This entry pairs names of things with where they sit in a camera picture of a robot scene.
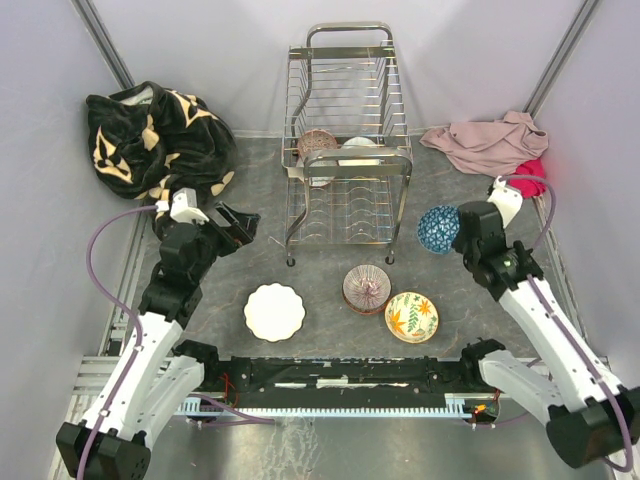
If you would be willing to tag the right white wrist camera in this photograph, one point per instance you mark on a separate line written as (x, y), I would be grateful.
(506, 199)

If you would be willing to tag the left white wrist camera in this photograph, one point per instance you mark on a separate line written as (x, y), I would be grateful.
(181, 207)

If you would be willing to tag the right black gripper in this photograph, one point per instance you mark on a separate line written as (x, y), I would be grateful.
(458, 243)

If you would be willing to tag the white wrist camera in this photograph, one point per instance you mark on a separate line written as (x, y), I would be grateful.
(506, 199)
(181, 207)

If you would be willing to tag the white scalloped bowl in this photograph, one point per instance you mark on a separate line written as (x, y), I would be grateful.
(274, 312)

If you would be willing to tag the stainless steel dish rack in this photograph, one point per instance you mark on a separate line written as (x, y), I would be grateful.
(346, 149)

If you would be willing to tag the red patterned bowl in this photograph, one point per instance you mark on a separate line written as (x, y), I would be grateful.
(315, 140)

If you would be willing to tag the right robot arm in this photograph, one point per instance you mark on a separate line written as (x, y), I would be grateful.
(587, 412)

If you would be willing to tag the black and cream blanket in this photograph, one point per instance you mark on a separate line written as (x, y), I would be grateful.
(148, 142)

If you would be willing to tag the blue triangle patterned bowl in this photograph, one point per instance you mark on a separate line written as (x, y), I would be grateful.
(438, 228)

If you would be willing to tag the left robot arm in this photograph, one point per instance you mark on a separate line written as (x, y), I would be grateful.
(115, 436)

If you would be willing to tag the aluminium frame rail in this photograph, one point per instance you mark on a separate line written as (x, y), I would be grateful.
(95, 373)

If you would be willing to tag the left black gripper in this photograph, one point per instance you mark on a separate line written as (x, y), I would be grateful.
(241, 231)

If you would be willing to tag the yellow floral bowl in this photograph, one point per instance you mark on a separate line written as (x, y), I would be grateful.
(411, 317)

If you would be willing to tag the magenta cloth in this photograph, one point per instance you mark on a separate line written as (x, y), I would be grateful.
(527, 179)

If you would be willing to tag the dusty pink cloth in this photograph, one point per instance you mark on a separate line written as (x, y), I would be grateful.
(491, 148)

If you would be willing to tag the plain white bowl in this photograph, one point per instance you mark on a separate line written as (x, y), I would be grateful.
(359, 141)

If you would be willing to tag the light blue cable duct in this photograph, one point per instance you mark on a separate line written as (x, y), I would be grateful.
(453, 408)

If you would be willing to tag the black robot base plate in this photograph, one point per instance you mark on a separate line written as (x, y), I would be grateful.
(384, 382)

